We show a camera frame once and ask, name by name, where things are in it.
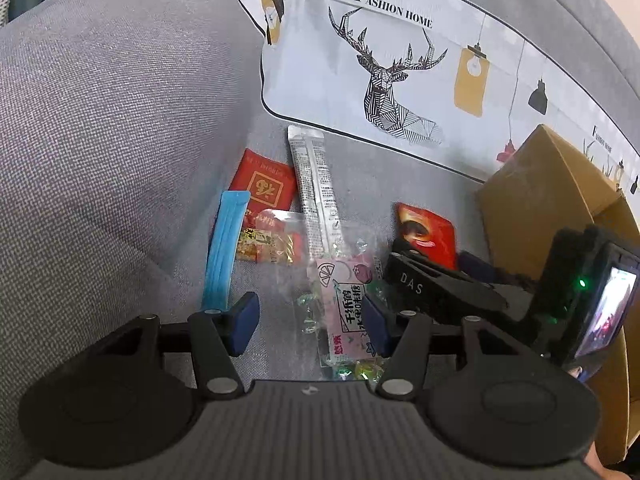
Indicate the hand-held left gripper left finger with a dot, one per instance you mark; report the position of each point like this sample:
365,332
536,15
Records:
245,322

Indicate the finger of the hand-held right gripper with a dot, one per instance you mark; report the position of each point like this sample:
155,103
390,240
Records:
435,290
477,266

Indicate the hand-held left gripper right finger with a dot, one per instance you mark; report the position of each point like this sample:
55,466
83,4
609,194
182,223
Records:
376,325

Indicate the clear candy bag pink label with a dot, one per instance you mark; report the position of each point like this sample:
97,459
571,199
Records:
345,305

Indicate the red packet with dark oval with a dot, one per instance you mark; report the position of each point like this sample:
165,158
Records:
430,230

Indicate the long blue snack packet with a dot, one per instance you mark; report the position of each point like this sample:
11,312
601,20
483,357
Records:
222,250

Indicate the clear bag of orange snacks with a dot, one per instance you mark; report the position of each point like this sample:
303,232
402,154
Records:
272,245

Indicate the cardboard box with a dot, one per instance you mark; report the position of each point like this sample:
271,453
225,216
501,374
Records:
530,185

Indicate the red packet with gold symbol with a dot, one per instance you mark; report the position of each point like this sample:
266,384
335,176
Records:
262,182

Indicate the silver stick packet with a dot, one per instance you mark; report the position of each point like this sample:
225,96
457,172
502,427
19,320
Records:
315,190

